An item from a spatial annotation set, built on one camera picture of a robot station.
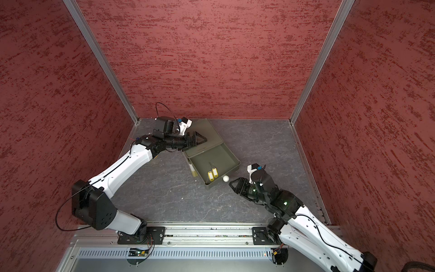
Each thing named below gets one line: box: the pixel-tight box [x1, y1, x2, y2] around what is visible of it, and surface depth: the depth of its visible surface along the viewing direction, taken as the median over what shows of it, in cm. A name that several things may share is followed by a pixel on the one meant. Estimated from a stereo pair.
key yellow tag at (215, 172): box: [211, 166, 220, 178], surface depth 81 cm
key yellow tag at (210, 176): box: [207, 171, 215, 182], surface depth 79 cm
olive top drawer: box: [187, 142, 242, 189], surface depth 81 cm
